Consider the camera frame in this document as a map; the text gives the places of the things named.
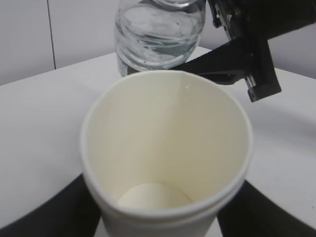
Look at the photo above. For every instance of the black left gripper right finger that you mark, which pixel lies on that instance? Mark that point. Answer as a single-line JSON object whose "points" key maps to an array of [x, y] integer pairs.
{"points": [[251, 214]]}

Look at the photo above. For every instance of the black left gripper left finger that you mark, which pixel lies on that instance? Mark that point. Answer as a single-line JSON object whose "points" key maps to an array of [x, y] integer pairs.
{"points": [[70, 213]]}

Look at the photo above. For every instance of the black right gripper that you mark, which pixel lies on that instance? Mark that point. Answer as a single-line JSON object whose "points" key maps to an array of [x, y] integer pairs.
{"points": [[248, 25]]}

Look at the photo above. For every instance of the clear green-label water bottle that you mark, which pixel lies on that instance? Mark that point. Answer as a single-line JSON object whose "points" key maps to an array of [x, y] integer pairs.
{"points": [[156, 34]]}

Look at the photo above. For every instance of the white paper cup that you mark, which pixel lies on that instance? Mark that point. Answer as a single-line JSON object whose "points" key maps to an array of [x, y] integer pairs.
{"points": [[163, 152]]}

